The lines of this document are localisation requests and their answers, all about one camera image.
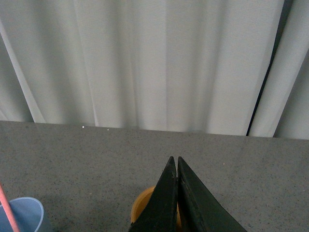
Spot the pink chopstick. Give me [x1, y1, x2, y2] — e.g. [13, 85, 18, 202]
[0, 186, 20, 232]

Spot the bamboo chopstick holder cup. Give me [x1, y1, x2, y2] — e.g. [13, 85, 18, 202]
[130, 186, 183, 232]

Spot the light blue cup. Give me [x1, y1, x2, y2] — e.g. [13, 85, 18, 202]
[9, 197, 53, 232]

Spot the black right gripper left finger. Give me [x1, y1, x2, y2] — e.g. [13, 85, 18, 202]
[129, 156, 178, 232]

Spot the white curtain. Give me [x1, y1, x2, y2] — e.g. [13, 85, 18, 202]
[0, 0, 309, 139]

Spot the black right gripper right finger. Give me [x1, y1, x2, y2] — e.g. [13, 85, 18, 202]
[178, 157, 246, 232]

